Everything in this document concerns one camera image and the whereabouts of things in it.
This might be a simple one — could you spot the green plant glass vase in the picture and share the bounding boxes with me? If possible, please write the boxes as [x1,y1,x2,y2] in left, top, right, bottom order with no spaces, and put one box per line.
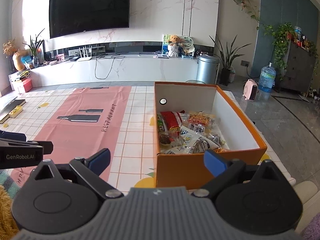
[23,29,44,68]

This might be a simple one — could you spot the white blue snack bag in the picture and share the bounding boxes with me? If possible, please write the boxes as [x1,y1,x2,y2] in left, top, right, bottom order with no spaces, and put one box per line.
[180,126,201,147]

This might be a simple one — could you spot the blue water jug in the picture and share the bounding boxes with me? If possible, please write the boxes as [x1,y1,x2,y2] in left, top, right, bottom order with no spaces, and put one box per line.
[258,62,276,93]

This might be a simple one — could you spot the clear red dried fruit packet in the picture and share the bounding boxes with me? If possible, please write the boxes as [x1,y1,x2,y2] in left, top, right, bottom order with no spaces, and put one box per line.
[158,133,175,148]

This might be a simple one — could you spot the yellow small box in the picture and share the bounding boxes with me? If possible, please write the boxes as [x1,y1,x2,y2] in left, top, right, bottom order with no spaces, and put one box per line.
[8,106,23,118]

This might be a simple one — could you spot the pink small heater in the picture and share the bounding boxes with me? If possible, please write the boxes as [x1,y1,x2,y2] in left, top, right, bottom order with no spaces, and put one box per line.
[242,79,259,101]

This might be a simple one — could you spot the silver trash can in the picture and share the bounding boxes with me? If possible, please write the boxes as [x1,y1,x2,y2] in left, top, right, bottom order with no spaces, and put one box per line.
[196,55,219,85]

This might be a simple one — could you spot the orange cardboard box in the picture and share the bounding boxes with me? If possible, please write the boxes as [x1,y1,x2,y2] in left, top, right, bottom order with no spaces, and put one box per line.
[153,82,267,190]

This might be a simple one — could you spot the black wall television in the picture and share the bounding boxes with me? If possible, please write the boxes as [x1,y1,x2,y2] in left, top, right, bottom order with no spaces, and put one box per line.
[49,0,130,38]

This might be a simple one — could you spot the black book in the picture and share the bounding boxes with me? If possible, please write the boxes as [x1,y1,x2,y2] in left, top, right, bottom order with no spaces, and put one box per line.
[0,99,25,124]

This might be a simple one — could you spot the hanging green vine plant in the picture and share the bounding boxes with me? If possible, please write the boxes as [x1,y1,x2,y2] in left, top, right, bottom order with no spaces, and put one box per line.
[224,0,318,81]

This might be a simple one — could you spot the red white snack bag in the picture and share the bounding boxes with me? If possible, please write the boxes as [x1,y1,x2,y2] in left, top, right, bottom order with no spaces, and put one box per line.
[160,111,185,134]

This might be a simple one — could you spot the white wifi router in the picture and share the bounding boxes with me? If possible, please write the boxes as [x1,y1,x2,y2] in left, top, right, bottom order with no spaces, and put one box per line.
[78,46,92,61]

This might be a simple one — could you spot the potted long leaf plant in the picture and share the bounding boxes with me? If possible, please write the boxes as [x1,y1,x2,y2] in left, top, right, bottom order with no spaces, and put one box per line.
[209,35,251,86]

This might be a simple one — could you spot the orange vase dried flowers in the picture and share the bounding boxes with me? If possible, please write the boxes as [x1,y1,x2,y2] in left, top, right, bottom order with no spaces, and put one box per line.
[3,40,29,72]

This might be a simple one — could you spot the white TV cabinet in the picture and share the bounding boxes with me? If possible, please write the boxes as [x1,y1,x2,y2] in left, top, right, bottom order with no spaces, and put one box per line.
[30,52,197,87]

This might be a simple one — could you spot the teddy bear in white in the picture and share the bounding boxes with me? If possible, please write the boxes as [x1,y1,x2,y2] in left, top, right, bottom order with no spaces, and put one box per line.
[168,35,181,57]

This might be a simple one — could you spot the clear green snack bag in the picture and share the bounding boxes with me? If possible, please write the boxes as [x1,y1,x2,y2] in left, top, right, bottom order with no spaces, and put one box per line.
[189,137,226,154]

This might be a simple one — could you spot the black power cable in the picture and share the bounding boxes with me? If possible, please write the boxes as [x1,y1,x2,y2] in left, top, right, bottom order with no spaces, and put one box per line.
[94,53,127,80]

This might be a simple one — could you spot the green sausage snack stick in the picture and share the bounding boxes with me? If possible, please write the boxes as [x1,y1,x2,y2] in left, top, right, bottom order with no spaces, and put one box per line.
[157,114,166,133]

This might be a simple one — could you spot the red Mimi fries snack bag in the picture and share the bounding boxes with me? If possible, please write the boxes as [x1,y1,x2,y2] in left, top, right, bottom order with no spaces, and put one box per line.
[188,112,215,127]

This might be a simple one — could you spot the red storage box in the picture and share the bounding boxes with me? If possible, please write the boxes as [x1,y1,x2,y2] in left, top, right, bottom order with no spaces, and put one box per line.
[17,78,33,94]

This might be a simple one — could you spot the pink checked tablecloth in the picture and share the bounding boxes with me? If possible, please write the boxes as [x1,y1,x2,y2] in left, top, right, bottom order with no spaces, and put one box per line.
[1,86,296,192]

